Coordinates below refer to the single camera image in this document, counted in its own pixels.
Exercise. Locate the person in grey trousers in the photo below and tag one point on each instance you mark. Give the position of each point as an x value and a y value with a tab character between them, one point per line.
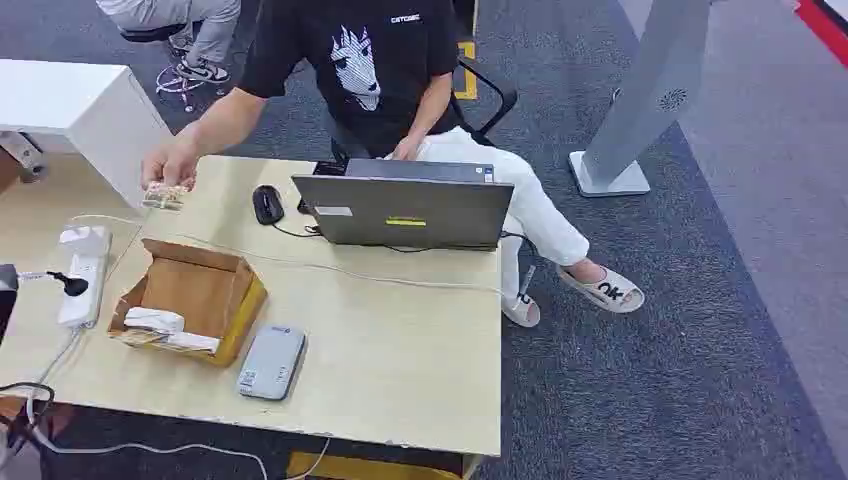
199	26

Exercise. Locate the black plug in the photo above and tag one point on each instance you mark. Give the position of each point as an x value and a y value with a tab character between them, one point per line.
71	285

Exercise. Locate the yellow box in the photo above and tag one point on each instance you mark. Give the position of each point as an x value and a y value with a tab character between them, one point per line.
371	468

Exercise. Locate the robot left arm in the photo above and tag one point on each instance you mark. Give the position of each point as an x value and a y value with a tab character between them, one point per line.
6	301

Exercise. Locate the grey card reader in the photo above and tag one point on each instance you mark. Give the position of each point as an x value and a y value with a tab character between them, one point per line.
272	363

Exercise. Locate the white cabinet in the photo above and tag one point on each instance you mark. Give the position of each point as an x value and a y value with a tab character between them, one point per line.
79	106

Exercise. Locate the brown wooden card box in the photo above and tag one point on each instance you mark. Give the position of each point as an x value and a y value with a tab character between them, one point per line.
199	291

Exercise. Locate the office chair with metal base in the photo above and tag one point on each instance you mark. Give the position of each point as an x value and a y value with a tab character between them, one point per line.
179	83

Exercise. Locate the person's left hand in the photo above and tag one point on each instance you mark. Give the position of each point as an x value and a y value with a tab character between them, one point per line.
406	150

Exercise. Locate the white card bundle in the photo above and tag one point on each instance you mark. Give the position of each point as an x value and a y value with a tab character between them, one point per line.
192	342
154	320

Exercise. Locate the person's right hand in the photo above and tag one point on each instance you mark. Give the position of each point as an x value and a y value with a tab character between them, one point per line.
169	162

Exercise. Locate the grey kiosk stand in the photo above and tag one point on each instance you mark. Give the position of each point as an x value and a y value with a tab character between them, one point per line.
636	99

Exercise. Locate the black office chair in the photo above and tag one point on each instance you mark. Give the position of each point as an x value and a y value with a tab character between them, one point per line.
493	99

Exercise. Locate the black computer mouse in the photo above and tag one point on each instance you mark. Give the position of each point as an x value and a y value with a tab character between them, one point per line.
268	204

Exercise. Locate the white power strip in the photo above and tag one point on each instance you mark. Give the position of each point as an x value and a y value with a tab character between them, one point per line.
85	275

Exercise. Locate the grey laptop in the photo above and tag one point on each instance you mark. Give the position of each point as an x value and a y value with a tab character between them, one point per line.
404	208

